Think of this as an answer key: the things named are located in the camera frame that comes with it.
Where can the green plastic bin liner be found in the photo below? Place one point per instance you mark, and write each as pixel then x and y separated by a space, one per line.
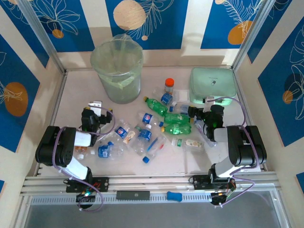
pixel 118 82

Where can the blue-label bottle white cap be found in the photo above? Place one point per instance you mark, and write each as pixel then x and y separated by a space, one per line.
pixel 145 135

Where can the clear white gauze sachet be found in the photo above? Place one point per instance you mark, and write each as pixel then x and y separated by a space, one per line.
pixel 183 95

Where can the clear plastic bottle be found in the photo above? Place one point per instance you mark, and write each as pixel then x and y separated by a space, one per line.
pixel 198 127

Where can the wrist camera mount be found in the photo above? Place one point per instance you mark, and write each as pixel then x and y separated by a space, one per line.
pixel 96 107
pixel 209 99

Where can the clear bottle cream label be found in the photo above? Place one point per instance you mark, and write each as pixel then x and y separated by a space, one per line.
pixel 130 137

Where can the blue-label water bottle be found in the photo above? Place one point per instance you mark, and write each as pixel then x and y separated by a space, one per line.
pixel 103 152

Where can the clear plastic waste bin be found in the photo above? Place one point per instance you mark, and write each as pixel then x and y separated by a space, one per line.
pixel 123 95

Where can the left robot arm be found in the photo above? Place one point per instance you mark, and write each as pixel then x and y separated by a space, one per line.
pixel 54 147

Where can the small clear bottle blue cap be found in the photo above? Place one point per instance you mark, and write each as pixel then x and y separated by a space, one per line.
pixel 183 108

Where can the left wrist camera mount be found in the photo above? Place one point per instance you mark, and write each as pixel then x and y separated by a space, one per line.
pixel 96 107

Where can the black rectangular bar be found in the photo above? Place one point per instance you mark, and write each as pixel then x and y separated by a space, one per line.
pixel 133 195

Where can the green plastic soda bottle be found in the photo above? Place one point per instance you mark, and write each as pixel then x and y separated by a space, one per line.
pixel 155 105
pixel 177 118
pixel 177 130

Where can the orange drink bottle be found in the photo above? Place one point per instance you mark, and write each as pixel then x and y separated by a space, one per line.
pixel 80 149

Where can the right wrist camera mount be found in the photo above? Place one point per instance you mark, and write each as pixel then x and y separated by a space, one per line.
pixel 209 99

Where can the small electronics board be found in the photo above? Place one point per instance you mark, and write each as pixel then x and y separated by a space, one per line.
pixel 218 198
pixel 85 197

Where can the clear bottle green white label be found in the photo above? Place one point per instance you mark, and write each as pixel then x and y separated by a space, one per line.
pixel 192 143

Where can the crushed clear blue-label bottle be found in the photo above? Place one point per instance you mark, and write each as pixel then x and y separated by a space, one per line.
pixel 166 98

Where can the aluminium frame rail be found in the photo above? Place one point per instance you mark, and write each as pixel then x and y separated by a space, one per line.
pixel 241 83
pixel 58 95
pixel 154 183

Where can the mint green zip pouch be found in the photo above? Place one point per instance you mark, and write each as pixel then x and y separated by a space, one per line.
pixel 213 80

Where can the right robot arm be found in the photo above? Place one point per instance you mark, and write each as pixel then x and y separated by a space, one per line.
pixel 247 147

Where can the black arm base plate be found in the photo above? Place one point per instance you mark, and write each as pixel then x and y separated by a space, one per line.
pixel 102 185
pixel 199 183

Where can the aluminium frame post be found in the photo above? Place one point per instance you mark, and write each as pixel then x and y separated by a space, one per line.
pixel 40 31
pixel 253 31

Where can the orange cap pill jar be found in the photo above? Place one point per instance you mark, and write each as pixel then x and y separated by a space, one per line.
pixel 169 82

